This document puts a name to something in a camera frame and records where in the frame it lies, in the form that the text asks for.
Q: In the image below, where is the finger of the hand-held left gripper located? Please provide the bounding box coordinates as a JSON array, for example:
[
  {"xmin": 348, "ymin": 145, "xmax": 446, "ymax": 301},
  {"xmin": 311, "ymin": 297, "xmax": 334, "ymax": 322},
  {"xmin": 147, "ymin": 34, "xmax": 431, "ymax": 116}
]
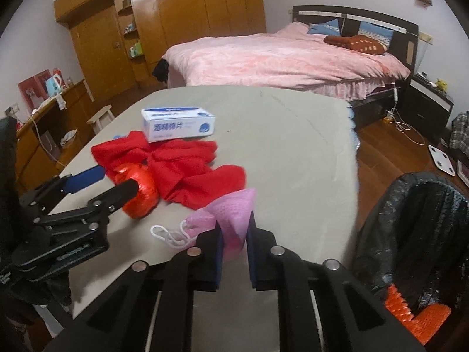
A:
[
  {"xmin": 20, "ymin": 165, "xmax": 107, "ymax": 215},
  {"xmin": 33, "ymin": 180, "xmax": 140, "ymax": 233}
]

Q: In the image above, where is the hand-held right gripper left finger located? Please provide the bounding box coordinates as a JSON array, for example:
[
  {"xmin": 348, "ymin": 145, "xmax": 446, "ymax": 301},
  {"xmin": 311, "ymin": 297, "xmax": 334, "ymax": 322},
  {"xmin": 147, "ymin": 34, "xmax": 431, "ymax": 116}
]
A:
[{"xmin": 44, "ymin": 220, "xmax": 224, "ymax": 352}]

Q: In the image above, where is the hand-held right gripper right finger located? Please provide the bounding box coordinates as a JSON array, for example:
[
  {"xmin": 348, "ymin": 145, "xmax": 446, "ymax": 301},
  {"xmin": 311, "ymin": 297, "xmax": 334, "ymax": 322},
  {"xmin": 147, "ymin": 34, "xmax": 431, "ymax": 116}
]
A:
[{"xmin": 245, "ymin": 213, "xmax": 427, "ymax": 352}]

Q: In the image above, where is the red plastic bag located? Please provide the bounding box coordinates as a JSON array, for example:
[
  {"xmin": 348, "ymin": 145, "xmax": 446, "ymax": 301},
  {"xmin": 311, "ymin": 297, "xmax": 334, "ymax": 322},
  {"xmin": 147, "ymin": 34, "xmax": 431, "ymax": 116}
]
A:
[{"xmin": 113, "ymin": 163, "xmax": 160, "ymax": 221}]

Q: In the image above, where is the pink mesh bag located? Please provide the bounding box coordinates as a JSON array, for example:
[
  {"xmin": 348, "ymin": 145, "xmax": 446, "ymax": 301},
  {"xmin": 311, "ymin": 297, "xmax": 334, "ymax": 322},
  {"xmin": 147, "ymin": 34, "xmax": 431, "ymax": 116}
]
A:
[{"xmin": 150, "ymin": 188, "xmax": 257, "ymax": 261}]

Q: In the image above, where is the red cloth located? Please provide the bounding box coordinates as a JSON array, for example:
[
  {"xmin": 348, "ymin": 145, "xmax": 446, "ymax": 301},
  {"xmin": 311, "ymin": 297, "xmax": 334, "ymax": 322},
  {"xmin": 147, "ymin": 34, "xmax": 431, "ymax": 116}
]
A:
[{"xmin": 91, "ymin": 132, "xmax": 246, "ymax": 209}]

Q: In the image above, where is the white and blue box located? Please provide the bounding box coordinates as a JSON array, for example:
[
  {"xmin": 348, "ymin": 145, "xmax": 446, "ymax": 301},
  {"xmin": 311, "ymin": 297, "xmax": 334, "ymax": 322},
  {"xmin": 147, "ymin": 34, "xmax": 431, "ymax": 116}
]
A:
[{"xmin": 141, "ymin": 106, "xmax": 216, "ymax": 143}]

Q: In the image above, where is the trash bin with black bag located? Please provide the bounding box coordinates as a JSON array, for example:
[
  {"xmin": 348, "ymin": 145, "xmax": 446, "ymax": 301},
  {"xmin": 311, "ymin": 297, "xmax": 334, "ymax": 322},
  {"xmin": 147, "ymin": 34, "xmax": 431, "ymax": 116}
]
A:
[{"xmin": 352, "ymin": 172, "xmax": 469, "ymax": 345}]

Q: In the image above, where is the orange ribbed foam sheet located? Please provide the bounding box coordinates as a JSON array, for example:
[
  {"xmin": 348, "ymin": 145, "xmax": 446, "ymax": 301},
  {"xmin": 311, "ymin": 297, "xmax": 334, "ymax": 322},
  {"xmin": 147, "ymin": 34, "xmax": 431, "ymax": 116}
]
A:
[{"xmin": 385, "ymin": 284, "xmax": 452, "ymax": 345}]

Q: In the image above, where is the small wooden stool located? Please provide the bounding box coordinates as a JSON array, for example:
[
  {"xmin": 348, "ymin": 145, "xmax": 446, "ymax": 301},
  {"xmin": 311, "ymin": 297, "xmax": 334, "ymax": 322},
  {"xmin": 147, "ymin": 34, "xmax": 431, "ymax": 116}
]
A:
[{"xmin": 87, "ymin": 105, "xmax": 114, "ymax": 134}]

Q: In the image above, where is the wooden desk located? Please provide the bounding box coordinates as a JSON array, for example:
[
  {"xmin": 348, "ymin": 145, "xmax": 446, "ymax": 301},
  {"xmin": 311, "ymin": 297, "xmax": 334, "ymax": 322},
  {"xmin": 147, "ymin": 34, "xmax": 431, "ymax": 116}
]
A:
[{"xmin": 15, "ymin": 79, "xmax": 94, "ymax": 184}]

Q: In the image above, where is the dark cloth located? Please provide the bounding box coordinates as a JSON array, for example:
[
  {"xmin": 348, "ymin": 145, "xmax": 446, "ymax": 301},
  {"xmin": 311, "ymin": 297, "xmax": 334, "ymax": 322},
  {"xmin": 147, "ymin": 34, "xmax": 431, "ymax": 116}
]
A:
[{"xmin": 0, "ymin": 116, "xmax": 72, "ymax": 338}]

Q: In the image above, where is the black garment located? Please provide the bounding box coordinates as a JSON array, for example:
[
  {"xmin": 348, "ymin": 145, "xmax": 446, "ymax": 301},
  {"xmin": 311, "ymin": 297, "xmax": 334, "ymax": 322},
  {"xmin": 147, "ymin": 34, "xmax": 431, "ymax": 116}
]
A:
[{"xmin": 153, "ymin": 59, "xmax": 171, "ymax": 83}]

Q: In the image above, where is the light blue quilted cloth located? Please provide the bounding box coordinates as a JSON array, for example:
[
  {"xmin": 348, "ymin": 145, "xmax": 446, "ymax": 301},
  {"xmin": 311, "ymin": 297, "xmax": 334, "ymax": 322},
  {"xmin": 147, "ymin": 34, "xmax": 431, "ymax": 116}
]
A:
[{"xmin": 344, "ymin": 103, "xmax": 361, "ymax": 155}]

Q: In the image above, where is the wooden wardrobe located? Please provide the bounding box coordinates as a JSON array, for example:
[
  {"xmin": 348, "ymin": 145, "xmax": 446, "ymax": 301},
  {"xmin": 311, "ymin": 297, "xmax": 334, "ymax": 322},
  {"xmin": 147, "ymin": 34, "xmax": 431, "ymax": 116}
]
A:
[{"xmin": 54, "ymin": 0, "xmax": 267, "ymax": 103}]

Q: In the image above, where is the pink blanket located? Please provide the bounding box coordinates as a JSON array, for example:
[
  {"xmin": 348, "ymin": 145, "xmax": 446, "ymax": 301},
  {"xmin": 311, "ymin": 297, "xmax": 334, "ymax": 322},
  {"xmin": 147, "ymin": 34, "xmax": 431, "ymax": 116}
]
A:
[{"xmin": 162, "ymin": 21, "xmax": 411, "ymax": 101}]

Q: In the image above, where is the white bathroom scale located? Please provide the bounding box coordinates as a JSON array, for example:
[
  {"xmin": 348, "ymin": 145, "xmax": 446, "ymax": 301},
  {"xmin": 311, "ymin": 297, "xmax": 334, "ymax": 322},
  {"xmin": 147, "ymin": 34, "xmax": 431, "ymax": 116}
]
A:
[{"xmin": 428, "ymin": 145, "xmax": 460, "ymax": 177}]

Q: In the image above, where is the dark nightstand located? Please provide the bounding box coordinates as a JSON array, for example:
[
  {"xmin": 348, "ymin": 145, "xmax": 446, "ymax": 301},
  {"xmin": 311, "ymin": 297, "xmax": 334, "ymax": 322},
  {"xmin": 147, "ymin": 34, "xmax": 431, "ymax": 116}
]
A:
[{"xmin": 399, "ymin": 73, "xmax": 455, "ymax": 142}]

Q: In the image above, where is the pink and white scale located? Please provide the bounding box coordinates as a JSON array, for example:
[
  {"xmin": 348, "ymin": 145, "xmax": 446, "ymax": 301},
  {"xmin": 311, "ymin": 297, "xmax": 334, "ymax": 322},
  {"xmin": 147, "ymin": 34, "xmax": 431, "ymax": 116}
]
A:
[{"xmin": 456, "ymin": 159, "xmax": 469, "ymax": 187}]

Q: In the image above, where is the brown dotted pillow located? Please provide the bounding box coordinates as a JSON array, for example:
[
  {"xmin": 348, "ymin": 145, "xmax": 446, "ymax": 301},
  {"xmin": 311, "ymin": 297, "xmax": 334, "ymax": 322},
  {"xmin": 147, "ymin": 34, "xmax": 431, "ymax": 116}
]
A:
[{"xmin": 323, "ymin": 35, "xmax": 388, "ymax": 56}]

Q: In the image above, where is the plaid bag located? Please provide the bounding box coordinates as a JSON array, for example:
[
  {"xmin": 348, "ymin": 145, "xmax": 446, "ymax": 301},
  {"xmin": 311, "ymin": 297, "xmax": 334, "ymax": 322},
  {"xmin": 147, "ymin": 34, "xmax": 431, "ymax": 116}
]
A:
[{"xmin": 449, "ymin": 112, "xmax": 469, "ymax": 151}]

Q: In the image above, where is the blue patterned pillow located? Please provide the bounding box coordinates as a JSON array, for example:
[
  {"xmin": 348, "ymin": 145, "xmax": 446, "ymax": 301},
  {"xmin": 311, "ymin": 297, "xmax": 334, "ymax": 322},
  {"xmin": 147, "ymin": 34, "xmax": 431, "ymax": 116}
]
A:
[{"xmin": 357, "ymin": 22, "xmax": 395, "ymax": 43}]

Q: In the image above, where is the dark wooden bed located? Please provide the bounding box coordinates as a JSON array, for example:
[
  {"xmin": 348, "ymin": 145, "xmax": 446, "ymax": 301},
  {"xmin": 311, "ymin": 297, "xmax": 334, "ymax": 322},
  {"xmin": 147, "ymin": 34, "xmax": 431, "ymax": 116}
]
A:
[{"xmin": 161, "ymin": 5, "xmax": 419, "ymax": 125}]

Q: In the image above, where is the white cable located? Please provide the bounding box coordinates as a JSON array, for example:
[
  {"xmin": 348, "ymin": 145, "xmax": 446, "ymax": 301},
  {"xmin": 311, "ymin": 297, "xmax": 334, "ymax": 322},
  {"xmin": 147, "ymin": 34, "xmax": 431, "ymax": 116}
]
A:
[{"xmin": 388, "ymin": 108, "xmax": 427, "ymax": 146}]

